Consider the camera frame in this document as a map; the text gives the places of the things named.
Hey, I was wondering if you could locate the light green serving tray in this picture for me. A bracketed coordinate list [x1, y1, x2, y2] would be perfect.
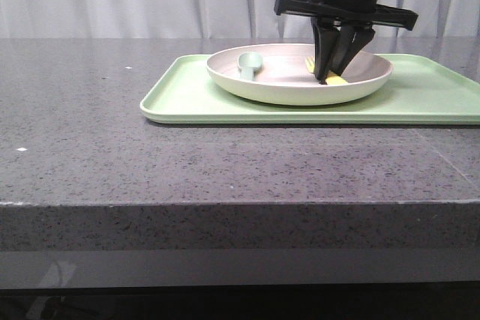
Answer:
[139, 54, 479, 125]

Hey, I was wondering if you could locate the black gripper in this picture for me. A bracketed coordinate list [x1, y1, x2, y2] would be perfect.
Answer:
[274, 0, 418, 85]

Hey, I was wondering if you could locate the yellow plastic fork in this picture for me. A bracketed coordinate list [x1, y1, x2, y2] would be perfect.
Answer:
[304, 56, 348, 85]

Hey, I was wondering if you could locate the white round plate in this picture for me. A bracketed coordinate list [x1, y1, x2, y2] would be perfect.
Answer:
[206, 43, 393, 106]

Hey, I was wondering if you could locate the pale green plastic spoon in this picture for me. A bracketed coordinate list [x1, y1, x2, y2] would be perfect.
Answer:
[237, 52, 263, 81]

